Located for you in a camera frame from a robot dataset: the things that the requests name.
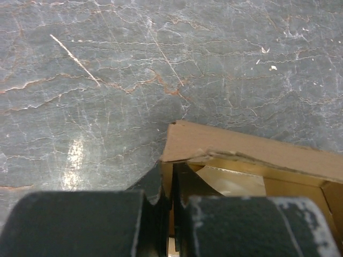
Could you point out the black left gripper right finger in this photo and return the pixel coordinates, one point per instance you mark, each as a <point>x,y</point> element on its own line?
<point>186,183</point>

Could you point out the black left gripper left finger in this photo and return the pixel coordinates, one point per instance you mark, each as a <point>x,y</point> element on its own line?
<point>151,236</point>

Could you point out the brown cardboard paper box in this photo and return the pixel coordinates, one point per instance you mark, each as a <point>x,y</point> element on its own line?
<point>283,168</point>

